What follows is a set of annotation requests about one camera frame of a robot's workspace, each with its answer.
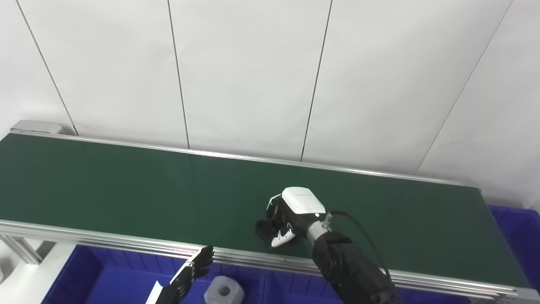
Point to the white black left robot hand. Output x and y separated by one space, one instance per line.
185 280

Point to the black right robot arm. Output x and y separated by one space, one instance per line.
350 270

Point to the aluminium conveyor leg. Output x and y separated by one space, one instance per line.
21 249

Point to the green conveyor belt with frame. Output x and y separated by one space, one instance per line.
147 190

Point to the grey conveyor end housing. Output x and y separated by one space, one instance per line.
38 126

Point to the blue plastic bin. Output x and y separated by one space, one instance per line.
295 291
517 236
109 278

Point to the white cylindrical plastic part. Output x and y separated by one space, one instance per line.
223 291

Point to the black flanged machine part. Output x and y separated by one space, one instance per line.
263 231

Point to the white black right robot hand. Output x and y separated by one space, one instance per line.
301 202

